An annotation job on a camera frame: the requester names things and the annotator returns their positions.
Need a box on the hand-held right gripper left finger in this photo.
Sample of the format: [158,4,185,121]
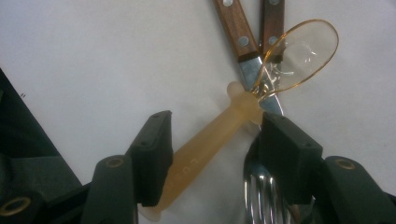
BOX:
[79,109,174,224]

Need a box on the wooden handled fork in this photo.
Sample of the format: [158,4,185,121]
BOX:
[243,0,303,224]

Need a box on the clear spoon with beige handle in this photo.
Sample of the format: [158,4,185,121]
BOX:
[137,18,340,223]

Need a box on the wooden handled knife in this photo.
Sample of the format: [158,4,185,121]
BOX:
[212,0,285,126]

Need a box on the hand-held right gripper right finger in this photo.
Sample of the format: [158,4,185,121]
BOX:
[257,111,396,224]

